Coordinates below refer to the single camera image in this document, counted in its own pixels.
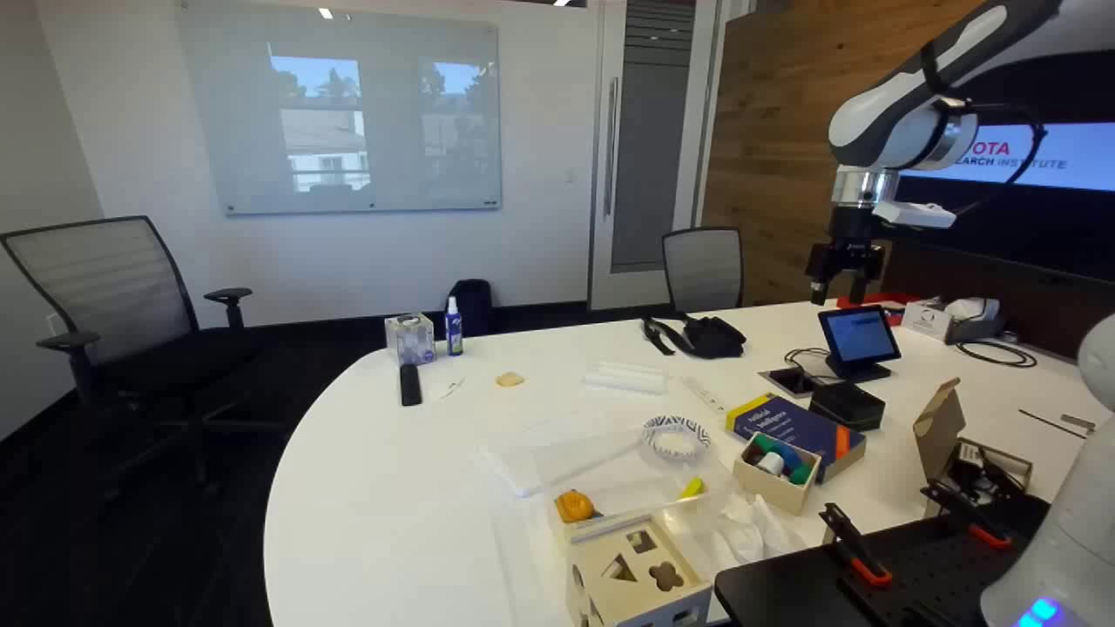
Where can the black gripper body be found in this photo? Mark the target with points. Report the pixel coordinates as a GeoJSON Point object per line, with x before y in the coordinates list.
{"type": "Point", "coordinates": [850, 258]}

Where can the white item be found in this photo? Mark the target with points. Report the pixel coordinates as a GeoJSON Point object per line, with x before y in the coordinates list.
{"type": "Point", "coordinates": [770, 466]}

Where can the green item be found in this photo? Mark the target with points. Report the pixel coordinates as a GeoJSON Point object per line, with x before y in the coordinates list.
{"type": "Point", "coordinates": [796, 469]}

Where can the small beige basket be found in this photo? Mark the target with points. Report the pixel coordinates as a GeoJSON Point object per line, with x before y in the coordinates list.
{"type": "Point", "coordinates": [770, 490]}

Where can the clear plastic bowl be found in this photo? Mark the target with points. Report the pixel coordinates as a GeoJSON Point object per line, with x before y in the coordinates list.
{"type": "Point", "coordinates": [677, 440]}

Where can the red flat object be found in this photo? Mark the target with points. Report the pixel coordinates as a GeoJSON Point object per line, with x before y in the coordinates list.
{"type": "Point", "coordinates": [874, 303]}

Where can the black tablet on stand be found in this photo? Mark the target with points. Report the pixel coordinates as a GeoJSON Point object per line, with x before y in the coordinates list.
{"type": "Point", "coordinates": [859, 337]}

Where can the flat black pad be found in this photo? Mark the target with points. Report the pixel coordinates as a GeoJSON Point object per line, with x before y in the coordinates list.
{"type": "Point", "coordinates": [788, 382]}

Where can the white device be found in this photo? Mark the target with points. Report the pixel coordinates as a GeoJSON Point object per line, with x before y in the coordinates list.
{"type": "Point", "coordinates": [970, 314]}

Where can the small black box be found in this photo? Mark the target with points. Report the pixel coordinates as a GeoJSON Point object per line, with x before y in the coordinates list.
{"type": "Point", "coordinates": [847, 404]}

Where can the grey backed office chair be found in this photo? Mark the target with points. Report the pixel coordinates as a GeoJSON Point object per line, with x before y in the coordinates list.
{"type": "Point", "coordinates": [702, 265]}

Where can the blue flat box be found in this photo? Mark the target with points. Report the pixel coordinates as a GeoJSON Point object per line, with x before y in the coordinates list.
{"type": "Point", "coordinates": [796, 422]}

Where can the open cardboard box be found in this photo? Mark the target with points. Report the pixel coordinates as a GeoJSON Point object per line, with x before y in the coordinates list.
{"type": "Point", "coordinates": [940, 422]}

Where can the frosted glass door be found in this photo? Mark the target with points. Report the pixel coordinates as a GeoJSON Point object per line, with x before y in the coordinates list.
{"type": "Point", "coordinates": [651, 141]}

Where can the thin metal rod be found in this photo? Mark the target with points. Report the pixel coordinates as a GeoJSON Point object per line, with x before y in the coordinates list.
{"type": "Point", "coordinates": [1054, 422]}

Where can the small yellow block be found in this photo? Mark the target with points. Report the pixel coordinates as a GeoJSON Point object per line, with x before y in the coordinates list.
{"type": "Point", "coordinates": [691, 490]}

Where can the crumpled clear plastic bag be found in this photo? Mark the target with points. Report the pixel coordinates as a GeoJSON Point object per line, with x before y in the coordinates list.
{"type": "Point", "coordinates": [744, 528]}

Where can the black orange clamp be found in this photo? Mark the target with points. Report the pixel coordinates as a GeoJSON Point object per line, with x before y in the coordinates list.
{"type": "Point", "coordinates": [970, 519]}
{"type": "Point", "coordinates": [859, 550]}

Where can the clear plastic tray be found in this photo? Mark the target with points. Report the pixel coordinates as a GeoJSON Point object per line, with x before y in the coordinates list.
{"type": "Point", "coordinates": [603, 472]}

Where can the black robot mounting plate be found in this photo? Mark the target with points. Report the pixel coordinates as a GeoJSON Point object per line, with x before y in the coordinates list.
{"type": "Point", "coordinates": [927, 579]}

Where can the small yellow round disc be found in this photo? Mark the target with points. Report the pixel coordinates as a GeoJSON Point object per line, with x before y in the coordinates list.
{"type": "Point", "coordinates": [509, 382]}

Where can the orange toy object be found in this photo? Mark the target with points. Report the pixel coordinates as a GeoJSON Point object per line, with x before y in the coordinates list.
{"type": "Point", "coordinates": [576, 508]}

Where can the wooden shape sorter box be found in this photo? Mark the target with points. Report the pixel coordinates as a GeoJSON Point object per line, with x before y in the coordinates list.
{"type": "Point", "coordinates": [639, 575]}

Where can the black bag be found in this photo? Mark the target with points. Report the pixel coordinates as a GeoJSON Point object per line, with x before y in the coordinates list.
{"type": "Point", "coordinates": [473, 303]}

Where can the small spray bottle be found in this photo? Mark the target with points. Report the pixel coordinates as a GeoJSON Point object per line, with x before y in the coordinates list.
{"type": "Point", "coordinates": [456, 331]}

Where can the clear plastic cup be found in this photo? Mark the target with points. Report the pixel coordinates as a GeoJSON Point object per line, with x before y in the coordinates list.
{"type": "Point", "coordinates": [410, 338]}

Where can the black remote control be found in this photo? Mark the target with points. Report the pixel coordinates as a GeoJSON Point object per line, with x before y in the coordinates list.
{"type": "Point", "coordinates": [410, 383]}

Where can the black mesh office chair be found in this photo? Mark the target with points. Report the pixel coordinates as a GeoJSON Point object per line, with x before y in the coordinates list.
{"type": "Point", "coordinates": [111, 282]}

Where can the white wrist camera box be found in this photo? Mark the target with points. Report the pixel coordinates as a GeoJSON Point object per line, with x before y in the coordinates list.
{"type": "Point", "coordinates": [918, 213]}

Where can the wall television screen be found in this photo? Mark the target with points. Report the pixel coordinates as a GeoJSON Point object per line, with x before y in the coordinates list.
{"type": "Point", "coordinates": [1048, 232]}

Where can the glass wall whiteboard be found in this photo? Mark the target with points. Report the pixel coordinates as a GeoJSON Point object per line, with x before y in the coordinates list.
{"type": "Point", "coordinates": [351, 116]}

